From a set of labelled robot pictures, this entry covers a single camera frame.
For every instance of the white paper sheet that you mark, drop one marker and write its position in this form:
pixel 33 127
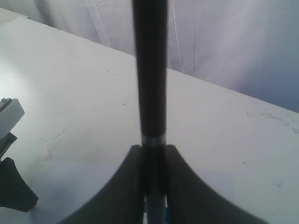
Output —
pixel 62 188

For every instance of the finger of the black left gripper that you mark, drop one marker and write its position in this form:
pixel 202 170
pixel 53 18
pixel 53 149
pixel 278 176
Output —
pixel 14 192

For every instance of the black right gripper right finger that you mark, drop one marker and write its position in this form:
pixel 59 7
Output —
pixel 192 201

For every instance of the white backdrop cloth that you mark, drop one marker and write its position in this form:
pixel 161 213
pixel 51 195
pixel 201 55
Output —
pixel 249 46

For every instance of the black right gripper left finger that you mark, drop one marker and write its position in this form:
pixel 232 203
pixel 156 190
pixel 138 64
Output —
pixel 121 200

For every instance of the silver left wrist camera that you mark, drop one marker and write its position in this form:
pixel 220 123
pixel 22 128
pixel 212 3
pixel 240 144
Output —
pixel 11 113

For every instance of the black paintbrush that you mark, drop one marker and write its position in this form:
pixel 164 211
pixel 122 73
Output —
pixel 150 27

